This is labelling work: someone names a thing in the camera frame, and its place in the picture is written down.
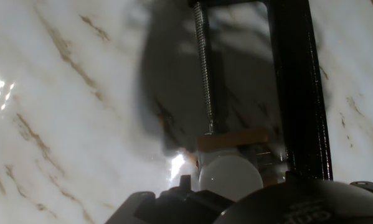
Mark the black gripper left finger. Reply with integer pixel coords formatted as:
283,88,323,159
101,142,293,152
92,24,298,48
104,174,234,224

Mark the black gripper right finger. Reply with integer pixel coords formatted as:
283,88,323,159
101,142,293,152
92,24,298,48
349,180,373,198

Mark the white light bulb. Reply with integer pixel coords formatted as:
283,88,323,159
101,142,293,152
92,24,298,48
198,154,265,202

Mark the black iron C-clamp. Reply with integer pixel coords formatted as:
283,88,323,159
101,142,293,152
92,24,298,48
187,0,334,182

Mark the marble pattern mat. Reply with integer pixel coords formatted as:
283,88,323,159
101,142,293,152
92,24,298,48
0,0,373,224

